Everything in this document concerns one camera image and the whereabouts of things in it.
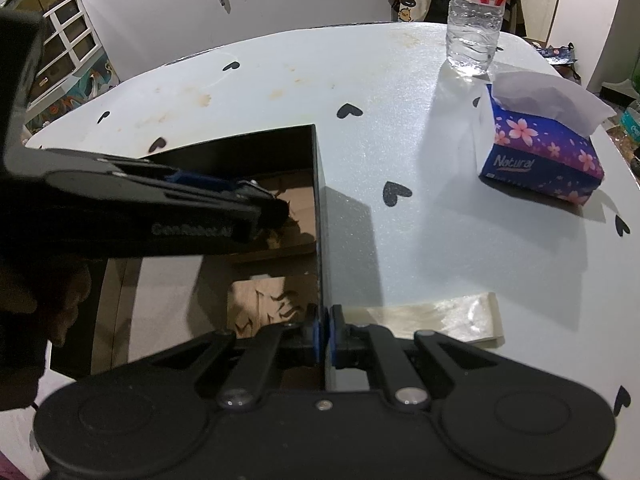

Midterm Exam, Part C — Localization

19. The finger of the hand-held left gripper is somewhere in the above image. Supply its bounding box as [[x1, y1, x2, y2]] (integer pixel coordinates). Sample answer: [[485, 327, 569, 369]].
[[251, 198, 292, 242], [100, 156, 274, 206]]

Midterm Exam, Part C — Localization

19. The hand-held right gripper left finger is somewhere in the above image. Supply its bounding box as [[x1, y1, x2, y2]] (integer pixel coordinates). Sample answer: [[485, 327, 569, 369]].
[[149, 304, 322, 413]]

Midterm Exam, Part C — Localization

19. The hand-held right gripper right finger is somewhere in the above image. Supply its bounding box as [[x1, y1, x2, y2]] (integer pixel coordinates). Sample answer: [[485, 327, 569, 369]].
[[329, 304, 507, 412]]

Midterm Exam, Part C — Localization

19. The carved wooden coaster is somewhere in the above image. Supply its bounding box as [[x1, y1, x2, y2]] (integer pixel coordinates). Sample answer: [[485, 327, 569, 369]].
[[220, 170, 318, 263], [229, 276, 321, 337]]

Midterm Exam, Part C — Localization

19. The black box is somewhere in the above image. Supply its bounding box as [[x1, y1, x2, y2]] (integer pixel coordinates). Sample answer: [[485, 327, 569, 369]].
[[50, 122, 328, 391]]

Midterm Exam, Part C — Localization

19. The person's left hand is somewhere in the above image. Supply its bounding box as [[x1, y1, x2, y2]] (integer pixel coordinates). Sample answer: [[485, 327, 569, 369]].
[[47, 259, 92, 350]]

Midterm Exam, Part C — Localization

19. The folded beige paper napkin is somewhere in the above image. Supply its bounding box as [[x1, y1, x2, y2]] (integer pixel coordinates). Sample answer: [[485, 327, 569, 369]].
[[345, 291, 507, 349]]

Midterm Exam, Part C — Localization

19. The painted storage chest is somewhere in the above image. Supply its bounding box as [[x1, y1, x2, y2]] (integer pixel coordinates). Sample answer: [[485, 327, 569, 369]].
[[22, 57, 121, 136]]

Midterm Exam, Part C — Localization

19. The printed tote bag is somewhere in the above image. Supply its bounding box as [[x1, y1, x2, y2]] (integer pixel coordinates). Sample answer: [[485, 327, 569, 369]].
[[396, 0, 434, 23]]

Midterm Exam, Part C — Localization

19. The purple floral tissue box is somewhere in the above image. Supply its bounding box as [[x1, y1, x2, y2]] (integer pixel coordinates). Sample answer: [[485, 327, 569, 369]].
[[477, 71, 618, 207]]

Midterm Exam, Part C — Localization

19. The clear plastic water bottle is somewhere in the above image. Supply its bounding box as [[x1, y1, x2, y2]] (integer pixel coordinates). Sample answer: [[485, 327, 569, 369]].
[[445, 0, 513, 78]]

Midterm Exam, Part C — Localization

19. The blue snack packet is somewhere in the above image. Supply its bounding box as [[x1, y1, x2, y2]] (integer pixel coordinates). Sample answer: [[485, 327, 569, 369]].
[[531, 41, 579, 69]]

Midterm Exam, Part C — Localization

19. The green label plastic bottle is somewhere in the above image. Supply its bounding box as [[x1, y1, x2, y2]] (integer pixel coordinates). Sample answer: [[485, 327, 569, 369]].
[[619, 99, 640, 142]]

